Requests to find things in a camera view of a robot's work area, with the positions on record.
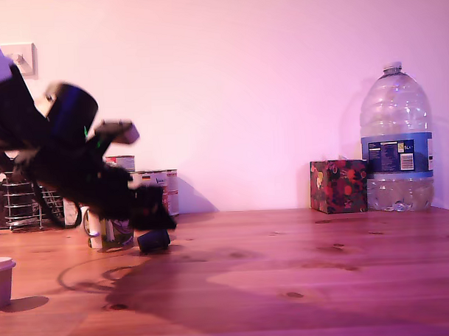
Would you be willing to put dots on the dark grey coffee capsule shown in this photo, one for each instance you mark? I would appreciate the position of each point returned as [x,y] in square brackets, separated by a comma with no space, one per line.
[154,241]

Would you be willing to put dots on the white coffee capsule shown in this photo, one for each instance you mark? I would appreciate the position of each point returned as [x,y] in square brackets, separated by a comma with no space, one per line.
[1,282]

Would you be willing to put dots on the large can with red label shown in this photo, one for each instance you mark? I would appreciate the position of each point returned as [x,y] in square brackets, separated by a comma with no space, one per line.
[173,193]

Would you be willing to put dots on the white mug with garden print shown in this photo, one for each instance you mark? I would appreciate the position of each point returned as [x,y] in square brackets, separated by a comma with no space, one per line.
[118,234]

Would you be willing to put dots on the small can with orange label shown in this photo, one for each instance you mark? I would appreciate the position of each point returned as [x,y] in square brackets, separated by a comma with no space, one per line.
[123,163]

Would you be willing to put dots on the floral tissue box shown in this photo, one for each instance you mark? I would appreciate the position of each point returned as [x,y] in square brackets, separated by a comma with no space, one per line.
[339,186]

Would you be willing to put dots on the large clear water bottle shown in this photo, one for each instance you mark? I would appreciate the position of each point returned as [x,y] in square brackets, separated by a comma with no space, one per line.
[396,132]

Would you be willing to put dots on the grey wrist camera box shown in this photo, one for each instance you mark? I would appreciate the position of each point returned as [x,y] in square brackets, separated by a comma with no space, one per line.
[121,133]

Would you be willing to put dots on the white wall switch plate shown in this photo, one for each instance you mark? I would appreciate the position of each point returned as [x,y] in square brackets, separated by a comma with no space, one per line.
[25,58]

